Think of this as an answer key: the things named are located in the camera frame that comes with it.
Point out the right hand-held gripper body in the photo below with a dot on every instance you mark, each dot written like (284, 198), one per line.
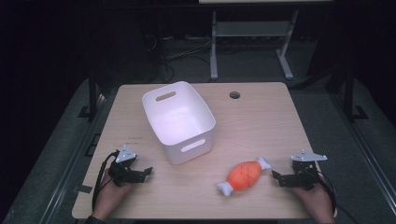
(306, 174)

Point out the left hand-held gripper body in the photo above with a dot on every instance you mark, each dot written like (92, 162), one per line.
(123, 172)

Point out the orange meat-on-bone plush toy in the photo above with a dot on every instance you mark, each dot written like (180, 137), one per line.
(244, 175)

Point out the white plastic basket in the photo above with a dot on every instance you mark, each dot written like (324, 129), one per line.
(180, 123)

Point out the person's left hand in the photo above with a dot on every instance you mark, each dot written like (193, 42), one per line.
(109, 196)

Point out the person's right hand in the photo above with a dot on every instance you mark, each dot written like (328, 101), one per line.
(319, 202)

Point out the grey metal stand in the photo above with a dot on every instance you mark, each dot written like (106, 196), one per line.
(249, 29)

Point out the grey metal floor rail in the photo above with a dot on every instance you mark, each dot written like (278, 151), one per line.
(74, 155)
(364, 149)

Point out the black frame post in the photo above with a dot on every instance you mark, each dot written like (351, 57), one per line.
(350, 96)
(92, 96)

